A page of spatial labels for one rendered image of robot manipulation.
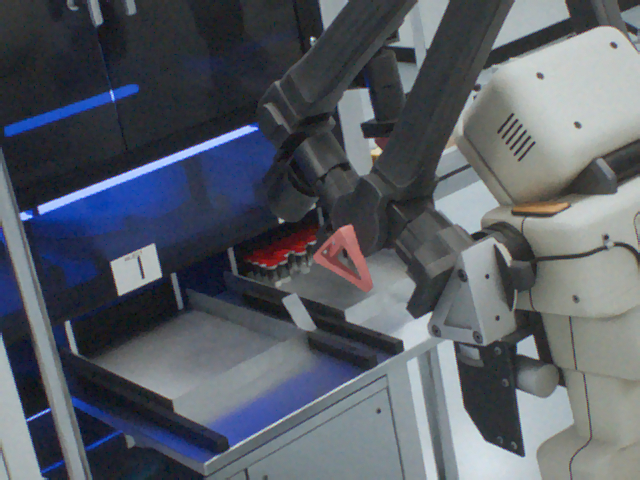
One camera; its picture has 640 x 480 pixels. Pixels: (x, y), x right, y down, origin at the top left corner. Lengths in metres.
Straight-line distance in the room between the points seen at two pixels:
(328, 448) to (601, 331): 1.05
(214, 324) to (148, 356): 0.13
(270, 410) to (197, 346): 0.29
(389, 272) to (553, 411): 1.38
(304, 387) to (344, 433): 0.58
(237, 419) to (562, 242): 0.65
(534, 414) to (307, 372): 1.66
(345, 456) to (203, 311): 0.45
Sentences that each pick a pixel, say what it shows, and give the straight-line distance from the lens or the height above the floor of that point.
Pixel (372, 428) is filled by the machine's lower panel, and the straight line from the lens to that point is 2.61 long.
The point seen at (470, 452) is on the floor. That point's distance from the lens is 3.49.
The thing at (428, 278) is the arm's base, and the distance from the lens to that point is 1.46.
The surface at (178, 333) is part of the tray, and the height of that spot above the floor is 0.88.
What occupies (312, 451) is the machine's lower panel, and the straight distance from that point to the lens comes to 2.52.
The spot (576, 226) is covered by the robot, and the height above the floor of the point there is 1.23.
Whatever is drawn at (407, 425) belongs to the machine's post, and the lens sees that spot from 2.67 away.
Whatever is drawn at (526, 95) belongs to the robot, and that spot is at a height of 1.36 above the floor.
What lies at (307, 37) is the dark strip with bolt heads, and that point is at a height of 1.29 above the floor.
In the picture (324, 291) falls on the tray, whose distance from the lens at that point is 2.30.
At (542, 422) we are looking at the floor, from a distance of 3.58.
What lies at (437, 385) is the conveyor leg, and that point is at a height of 0.42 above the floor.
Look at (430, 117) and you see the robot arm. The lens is 1.47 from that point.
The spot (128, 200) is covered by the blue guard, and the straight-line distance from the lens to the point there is 2.16.
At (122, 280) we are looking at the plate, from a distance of 2.18.
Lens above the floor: 1.77
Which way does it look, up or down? 20 degrees down
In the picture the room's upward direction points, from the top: 11 degrees counter-clockwise
